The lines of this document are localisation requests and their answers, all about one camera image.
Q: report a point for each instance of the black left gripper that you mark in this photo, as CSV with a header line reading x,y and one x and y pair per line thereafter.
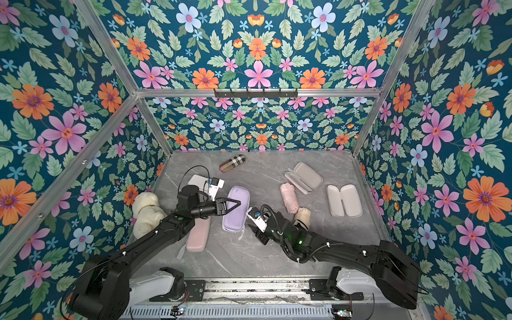
x,y
218,207

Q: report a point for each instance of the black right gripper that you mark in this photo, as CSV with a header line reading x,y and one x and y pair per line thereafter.
x,y
274,226

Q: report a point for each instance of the pink umbrella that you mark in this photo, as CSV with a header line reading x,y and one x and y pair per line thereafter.
x,y
289,198

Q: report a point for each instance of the pink-edged grey case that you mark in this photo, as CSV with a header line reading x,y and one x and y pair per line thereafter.
x,y
304,178

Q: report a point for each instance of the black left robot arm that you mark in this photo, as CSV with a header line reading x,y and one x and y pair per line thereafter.
x,y
107,287

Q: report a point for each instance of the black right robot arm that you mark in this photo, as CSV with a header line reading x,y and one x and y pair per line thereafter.
x,y
394,272

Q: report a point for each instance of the beige black striped umbrella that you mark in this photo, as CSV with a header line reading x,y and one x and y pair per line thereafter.
x,y
302,218

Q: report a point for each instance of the closed white umbrella case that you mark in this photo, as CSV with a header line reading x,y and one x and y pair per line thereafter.
x,y
199,181

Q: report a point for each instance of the open white case right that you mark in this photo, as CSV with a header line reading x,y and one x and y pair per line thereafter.
x,y
344,201

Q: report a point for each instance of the cream plush teddy bear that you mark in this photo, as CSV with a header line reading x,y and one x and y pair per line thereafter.
x,y
147,213

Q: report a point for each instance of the white ventilation grille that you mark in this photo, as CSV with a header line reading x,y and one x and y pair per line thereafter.
x,y
198,311

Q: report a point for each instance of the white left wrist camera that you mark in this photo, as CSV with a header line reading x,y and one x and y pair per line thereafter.
x,y
213,186

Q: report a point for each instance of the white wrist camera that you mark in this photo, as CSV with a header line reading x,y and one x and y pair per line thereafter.
x,y
257,218
213,186

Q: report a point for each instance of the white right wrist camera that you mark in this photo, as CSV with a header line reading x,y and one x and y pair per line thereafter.
x,y
257,218

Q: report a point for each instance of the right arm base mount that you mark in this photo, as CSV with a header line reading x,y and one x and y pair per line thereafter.
x,y
343,285

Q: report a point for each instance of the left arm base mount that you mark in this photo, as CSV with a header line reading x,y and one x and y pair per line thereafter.
x,y
167,284

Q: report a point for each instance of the metal hook rail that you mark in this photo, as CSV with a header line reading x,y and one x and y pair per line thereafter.
x,y
255,93

